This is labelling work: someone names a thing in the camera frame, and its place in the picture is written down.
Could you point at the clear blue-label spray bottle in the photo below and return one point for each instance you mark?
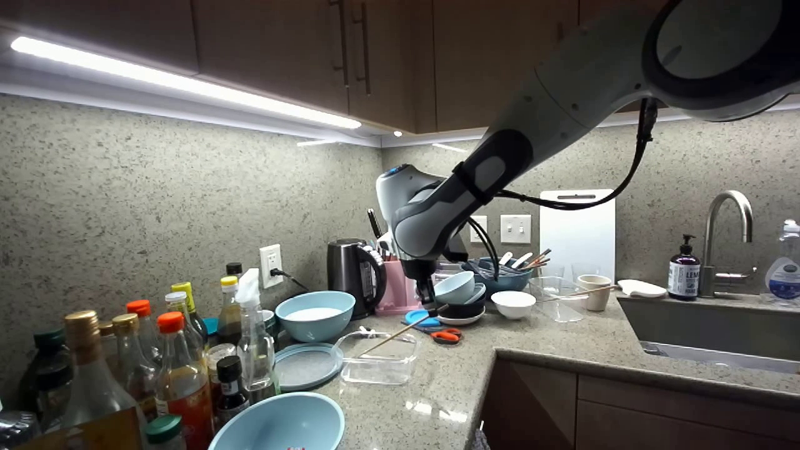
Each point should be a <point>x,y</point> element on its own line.
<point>784,279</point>

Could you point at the white cloth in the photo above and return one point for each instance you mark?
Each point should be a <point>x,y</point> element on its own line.
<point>642,289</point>

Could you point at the large gold cap bottle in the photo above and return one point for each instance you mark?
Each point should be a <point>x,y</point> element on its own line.
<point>97,401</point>

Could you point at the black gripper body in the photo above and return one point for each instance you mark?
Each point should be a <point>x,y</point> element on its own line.
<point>425,270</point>

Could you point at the dark stacked bowl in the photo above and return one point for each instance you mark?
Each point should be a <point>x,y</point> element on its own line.
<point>468,304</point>

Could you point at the chrome faucet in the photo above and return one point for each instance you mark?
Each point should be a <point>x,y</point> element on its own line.
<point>743,209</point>

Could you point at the white cutting board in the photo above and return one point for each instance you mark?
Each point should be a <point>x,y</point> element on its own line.
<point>577,239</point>

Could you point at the empty clear lunchbox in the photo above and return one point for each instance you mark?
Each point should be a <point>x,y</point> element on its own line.
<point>377,366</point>

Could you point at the blue grey plate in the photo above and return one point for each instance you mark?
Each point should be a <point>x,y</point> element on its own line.
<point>305,366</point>

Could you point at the wide white light switch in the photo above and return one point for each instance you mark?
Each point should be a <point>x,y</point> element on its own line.
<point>515,228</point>

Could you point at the brown lower cabinets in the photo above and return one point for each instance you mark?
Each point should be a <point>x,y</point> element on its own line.
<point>634,414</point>

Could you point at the black cap tall bottle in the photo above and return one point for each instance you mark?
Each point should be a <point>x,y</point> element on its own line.
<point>234,268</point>

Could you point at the grey Franka robot arm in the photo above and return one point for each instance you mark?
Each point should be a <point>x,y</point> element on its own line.
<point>577,91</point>

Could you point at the black electric kettle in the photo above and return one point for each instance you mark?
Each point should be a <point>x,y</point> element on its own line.
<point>352,276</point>

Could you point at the white wall outlet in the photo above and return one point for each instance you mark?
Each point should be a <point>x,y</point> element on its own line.
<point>272,266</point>

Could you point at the brown upper cabinets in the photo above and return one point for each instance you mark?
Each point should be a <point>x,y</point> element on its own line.
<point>334,51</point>

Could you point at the thin wooden stick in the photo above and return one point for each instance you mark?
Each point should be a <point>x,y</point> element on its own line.
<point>390,338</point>

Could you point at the yellow-green cap bottle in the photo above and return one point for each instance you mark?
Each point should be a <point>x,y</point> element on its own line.
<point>187,295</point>

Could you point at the white cap bottle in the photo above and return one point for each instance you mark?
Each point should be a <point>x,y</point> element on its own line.
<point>183,320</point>

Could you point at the grey-blue stacked bowl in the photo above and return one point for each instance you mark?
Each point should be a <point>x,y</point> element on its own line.
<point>455,285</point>

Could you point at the brown cabinets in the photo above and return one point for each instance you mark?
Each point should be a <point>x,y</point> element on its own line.
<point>334,51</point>
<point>634,414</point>

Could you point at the clear trigger spray bottle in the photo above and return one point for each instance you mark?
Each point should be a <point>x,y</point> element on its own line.
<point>254,340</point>

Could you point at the small black cap bottle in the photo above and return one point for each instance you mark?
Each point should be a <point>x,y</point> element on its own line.
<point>232,391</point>

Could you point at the small white bowl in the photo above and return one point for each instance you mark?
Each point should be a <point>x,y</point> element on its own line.
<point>513,304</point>

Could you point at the small white light switch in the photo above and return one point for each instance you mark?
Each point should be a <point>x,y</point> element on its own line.
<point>482,230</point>

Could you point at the white stacked plate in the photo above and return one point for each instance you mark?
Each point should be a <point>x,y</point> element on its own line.
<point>459,318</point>

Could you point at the beige cup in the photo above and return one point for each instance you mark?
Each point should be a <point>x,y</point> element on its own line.
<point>597,295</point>

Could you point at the pink utensil holder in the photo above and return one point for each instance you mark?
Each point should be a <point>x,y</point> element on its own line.
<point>395,290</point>

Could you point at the dark blue bowl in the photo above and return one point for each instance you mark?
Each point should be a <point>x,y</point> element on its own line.
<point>510,279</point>

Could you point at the small gold cap bottle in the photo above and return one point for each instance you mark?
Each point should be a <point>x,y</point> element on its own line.
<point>130,359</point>

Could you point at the large light blue bowl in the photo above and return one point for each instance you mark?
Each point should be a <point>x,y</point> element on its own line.
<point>315,315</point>

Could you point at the long LED light strip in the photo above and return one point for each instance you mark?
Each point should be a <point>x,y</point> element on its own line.
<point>165,81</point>

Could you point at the short LED light strip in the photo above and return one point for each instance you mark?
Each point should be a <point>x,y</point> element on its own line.
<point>434,139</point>

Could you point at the green lid jar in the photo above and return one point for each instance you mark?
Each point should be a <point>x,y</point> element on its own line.
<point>165,430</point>

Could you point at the orange cap sauce bottle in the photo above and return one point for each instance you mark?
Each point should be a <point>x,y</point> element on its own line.
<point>180,384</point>

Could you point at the blue silicone pad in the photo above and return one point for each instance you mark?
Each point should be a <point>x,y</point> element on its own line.
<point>422,320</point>

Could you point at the light blue colander bowl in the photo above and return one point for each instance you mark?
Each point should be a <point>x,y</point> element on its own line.
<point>278,424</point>

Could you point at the small orange red item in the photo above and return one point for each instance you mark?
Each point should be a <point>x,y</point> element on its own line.
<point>445,336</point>

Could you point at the steel sink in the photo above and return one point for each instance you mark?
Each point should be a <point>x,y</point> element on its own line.
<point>715,328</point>

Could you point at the yellow cap dark bottle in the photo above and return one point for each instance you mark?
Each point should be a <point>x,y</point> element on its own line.
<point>229,314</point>

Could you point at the dark soap pump bottle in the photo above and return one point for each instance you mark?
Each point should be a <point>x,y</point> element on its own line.
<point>684,276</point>

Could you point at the dark green cap bottle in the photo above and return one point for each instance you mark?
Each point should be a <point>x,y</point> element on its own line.
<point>49,366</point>

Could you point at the red cap bottle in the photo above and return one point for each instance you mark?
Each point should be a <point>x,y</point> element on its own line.
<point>142,314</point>

